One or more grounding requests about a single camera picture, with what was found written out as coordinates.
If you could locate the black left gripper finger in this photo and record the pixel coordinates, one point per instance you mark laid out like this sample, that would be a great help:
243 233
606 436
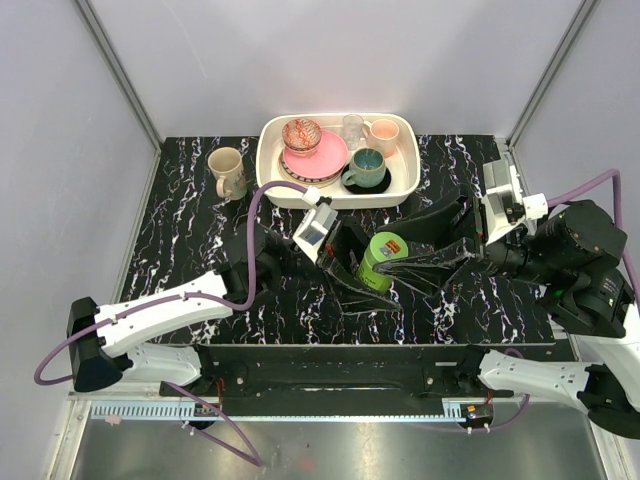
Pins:
344 247
355 298

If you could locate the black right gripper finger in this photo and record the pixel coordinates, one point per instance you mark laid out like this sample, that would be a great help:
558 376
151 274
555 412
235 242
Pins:
428 274
439 224

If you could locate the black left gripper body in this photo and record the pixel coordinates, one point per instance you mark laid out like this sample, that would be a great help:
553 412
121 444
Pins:
297 262

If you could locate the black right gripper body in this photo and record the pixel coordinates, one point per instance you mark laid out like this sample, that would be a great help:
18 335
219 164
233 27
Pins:
511 255

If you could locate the green pill bottle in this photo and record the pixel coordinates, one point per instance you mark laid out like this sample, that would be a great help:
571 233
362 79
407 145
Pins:
368 276

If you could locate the green bottle cap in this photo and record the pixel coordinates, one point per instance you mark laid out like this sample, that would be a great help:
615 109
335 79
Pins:
385 246

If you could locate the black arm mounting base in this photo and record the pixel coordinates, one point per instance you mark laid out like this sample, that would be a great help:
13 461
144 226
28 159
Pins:
432 371

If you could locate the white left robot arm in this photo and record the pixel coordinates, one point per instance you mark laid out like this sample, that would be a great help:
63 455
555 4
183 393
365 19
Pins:
112 343

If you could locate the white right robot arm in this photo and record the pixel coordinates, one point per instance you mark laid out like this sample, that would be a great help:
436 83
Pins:
575 257

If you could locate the striped rim plate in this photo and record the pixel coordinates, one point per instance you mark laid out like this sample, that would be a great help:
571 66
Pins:
305 181

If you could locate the black saucer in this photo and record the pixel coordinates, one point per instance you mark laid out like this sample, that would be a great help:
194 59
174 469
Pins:
385 182

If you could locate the teal green mug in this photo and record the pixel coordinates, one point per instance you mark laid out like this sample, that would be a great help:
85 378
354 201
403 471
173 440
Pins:
366 169

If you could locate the white rectangular basin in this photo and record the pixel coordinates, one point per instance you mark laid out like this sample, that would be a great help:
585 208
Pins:
404 165

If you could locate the pink plate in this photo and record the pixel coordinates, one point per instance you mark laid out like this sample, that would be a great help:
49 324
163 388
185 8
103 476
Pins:
328 159

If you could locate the beige floral mug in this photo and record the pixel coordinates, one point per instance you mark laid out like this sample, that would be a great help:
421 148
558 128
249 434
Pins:
226 165

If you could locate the peach pink mug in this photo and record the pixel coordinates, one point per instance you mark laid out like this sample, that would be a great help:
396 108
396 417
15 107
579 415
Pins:
382 136

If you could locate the red patterned glass bowl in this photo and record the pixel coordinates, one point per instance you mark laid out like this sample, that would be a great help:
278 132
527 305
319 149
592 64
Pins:
301 135

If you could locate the clear glass cup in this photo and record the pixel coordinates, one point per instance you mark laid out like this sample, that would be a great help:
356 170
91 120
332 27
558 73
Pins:
354 129

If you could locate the right orange power connector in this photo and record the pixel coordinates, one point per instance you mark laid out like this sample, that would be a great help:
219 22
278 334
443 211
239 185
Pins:
478 412

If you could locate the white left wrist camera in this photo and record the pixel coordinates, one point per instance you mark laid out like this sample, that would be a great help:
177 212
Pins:
316 224

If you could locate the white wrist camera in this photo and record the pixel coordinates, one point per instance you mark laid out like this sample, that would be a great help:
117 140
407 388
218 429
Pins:
505 200
316 224

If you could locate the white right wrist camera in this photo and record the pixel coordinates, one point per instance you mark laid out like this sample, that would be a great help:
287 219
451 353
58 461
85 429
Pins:
505 200

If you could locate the white slotted cable duct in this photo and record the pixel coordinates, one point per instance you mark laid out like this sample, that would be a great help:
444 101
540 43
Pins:
288 411

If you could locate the right aluminium frame post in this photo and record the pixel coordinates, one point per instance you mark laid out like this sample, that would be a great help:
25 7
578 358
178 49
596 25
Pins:
568 40

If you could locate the aluminium frame post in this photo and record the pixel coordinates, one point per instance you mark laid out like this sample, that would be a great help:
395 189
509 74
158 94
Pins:
105 47
568 40

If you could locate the left aluminium frame post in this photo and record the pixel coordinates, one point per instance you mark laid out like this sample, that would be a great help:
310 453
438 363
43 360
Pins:
105 47

